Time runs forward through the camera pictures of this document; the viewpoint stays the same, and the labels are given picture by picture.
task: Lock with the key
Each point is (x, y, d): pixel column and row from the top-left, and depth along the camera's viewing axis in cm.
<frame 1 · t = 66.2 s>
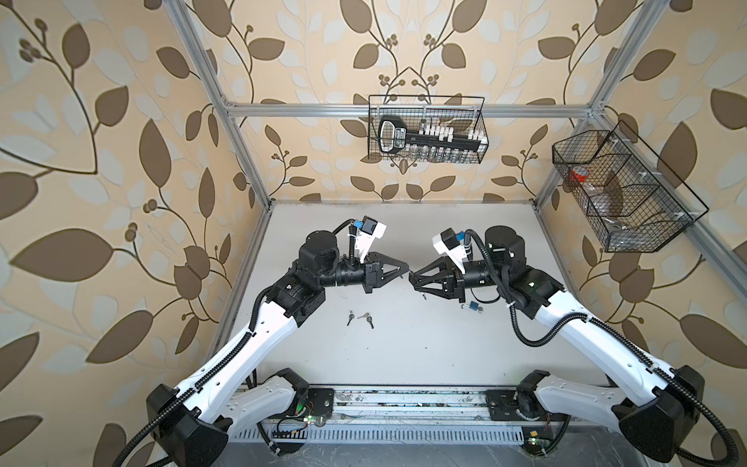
left hand: (409, 270, 60), fingers closed
right hand: (417, 283, 62), fingers open
blue padlock: (473, 305, 93), point 2 cm above the table
small key bunch: (351, 316, 93), on the table
key bunch: (369, 319, 91), on the table

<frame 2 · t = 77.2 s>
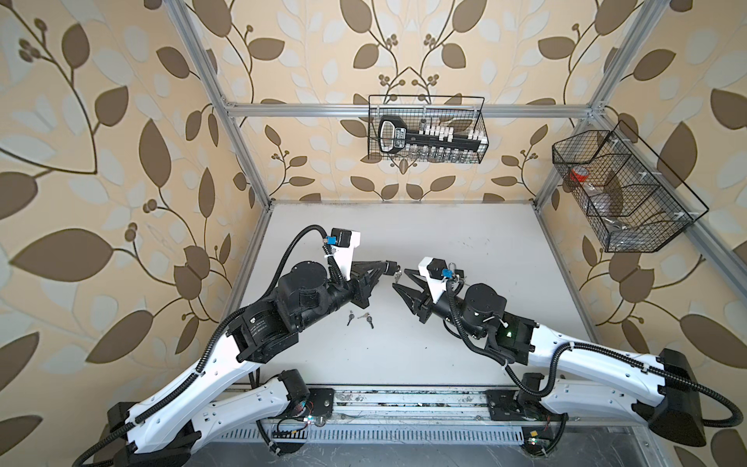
left hand: (388, 267, 57), fingers closed
right hand: (402, 280, 64), fingers open
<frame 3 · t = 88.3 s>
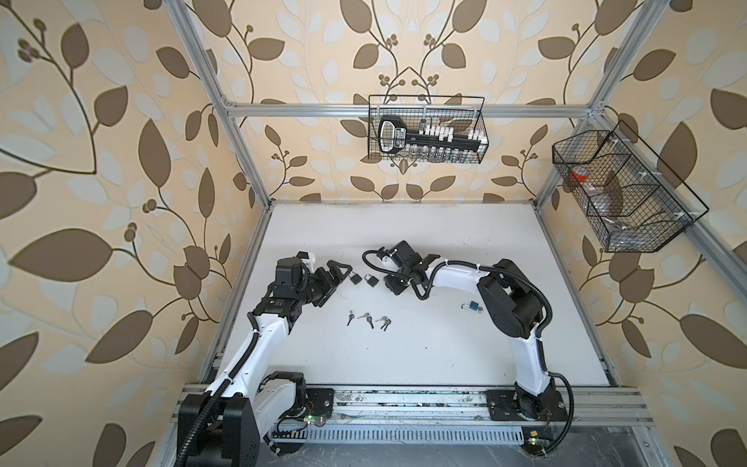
left hand: (346, 274, 81), fingers open
right hand: (391, 282, 97), fingers open
black padlock middle: (371, 279, 101), on the table
key bunch 2: (386, 320, 91), on the table
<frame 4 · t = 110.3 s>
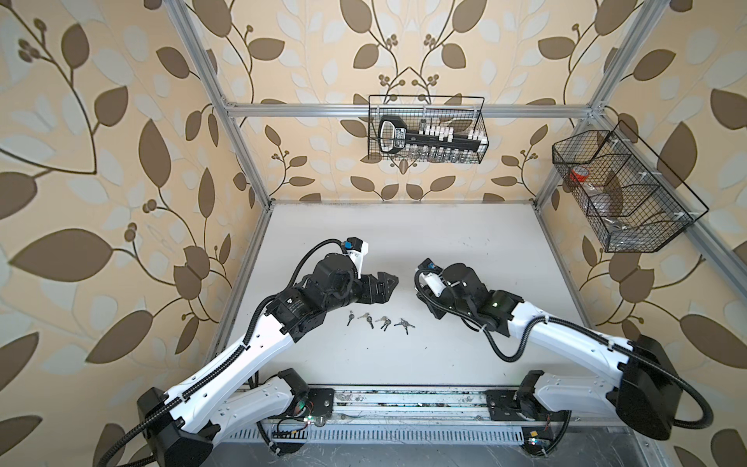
left hand: (388, 278, 69), fingers open
right hand: (425, 292, 80), fingers open
key bunch 3: (405, 324, 90), on the table
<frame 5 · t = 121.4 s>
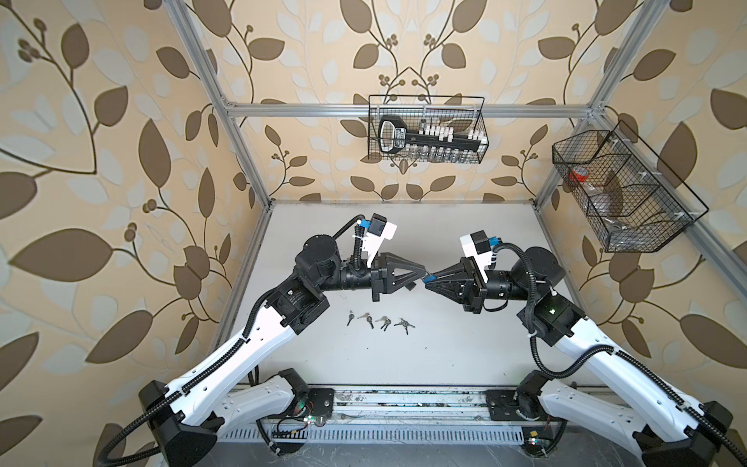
left hand: (424, 275, 52), fingers closed
right hand: (428, 286, 55), fingers closed
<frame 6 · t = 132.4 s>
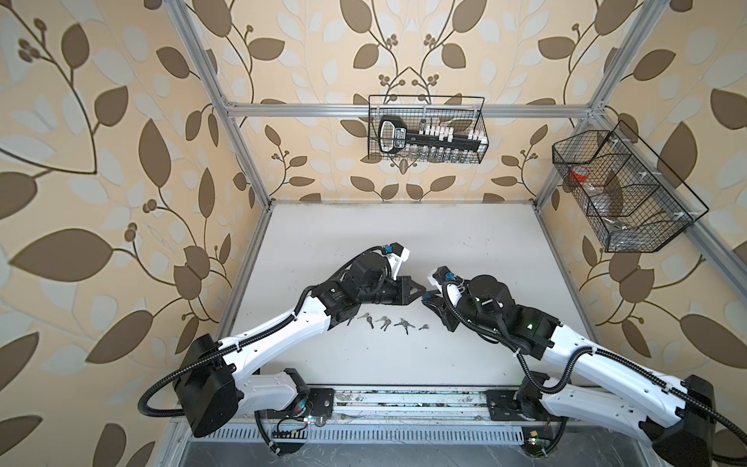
left hand: (430, 291, 69), fingers closed
right hand: (429, 298, 72), fingers closed
small key: (425, 326, 89), on the table
